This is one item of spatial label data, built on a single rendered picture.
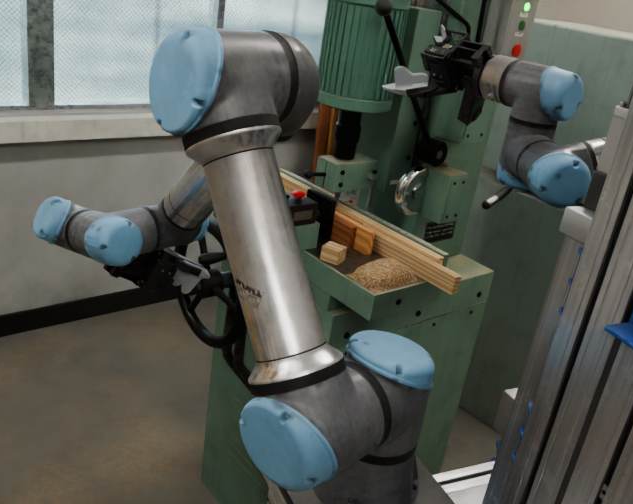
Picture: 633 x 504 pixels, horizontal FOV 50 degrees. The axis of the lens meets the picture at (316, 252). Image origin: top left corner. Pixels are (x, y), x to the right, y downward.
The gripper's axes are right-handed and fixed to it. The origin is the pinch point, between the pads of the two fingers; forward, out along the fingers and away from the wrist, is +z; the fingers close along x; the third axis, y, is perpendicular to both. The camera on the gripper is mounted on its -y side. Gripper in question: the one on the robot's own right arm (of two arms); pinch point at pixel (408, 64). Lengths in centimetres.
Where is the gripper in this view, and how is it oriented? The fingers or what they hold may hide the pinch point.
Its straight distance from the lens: 134.3
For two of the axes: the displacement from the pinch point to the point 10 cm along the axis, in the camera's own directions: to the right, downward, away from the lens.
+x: -6.8, 6.9, -2.4
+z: -6.3, -3.8, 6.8
